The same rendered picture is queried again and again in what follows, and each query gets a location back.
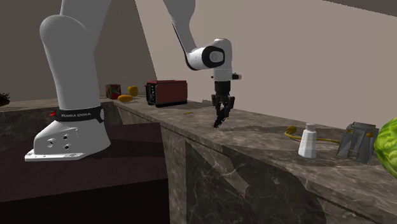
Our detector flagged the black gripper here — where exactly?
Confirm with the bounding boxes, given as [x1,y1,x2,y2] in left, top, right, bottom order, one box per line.
[211,80,235,129]

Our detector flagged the red toaster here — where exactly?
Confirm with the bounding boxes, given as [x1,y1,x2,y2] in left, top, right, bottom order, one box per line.
[144,80,188,108]

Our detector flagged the white salt shaker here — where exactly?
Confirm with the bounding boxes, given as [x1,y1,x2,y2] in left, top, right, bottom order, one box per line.
[298,122,317,159]

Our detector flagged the red and green box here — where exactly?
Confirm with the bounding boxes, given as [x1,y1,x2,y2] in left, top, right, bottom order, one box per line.
[104,83,122,101]

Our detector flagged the grey metal box grater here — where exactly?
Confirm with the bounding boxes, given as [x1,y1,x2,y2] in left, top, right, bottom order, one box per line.
[336,121,380,165]

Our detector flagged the dark robot stand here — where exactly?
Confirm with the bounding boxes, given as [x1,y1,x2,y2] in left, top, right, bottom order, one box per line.
[0,122,171,224]

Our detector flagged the green striped watermelon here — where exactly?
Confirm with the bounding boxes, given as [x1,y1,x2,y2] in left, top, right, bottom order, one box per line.
[373,117,397,179]

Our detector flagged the yellow long-handled utensil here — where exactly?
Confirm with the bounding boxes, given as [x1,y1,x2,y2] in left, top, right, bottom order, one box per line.
[284,125,342,144]

